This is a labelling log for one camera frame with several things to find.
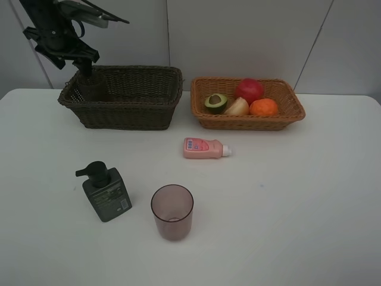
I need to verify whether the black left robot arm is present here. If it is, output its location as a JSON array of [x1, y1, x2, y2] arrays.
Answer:
[[20, 1, 99, 77]]

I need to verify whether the orange tangerine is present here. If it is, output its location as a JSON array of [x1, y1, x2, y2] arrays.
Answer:
[[249, 98, 279, 116]]

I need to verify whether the dark green pump bottle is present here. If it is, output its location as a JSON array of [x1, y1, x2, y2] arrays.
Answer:
[[76, 161, 132, 222]]

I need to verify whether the pink translucent plastic cup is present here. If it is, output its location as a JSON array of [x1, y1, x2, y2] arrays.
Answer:
[[151, 184, 194, 241]]

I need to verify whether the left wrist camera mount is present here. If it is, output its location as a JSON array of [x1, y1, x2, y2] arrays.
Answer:
[[56, 0, 130, 29]]

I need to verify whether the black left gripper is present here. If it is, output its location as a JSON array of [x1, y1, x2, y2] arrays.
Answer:
[[23, 27, 99, 77]]

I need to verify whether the halved avocado with pit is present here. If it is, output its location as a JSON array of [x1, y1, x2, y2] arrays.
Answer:
[[204, 93, 228, 114]]

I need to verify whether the pink small bottle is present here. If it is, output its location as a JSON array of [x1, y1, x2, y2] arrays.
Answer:
[[183, 138, 232, 159]]

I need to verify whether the dark brown wicker basket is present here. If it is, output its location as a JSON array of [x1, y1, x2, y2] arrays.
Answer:
[[58, 66, 183, 130]]

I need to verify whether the orange yellow peach fruit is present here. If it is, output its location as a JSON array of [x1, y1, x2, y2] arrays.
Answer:
[[224, 97, 250, 116]]

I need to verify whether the light orange wicker basket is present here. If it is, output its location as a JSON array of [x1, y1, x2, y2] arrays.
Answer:
[[190, 77, 305, 131]]

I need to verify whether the red apple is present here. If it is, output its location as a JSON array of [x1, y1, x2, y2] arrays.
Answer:
[[234, 78, 264, 105]]

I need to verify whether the brown translucent plastic cup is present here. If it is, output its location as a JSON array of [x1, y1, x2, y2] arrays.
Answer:
[[77, 71, 110, 102]]

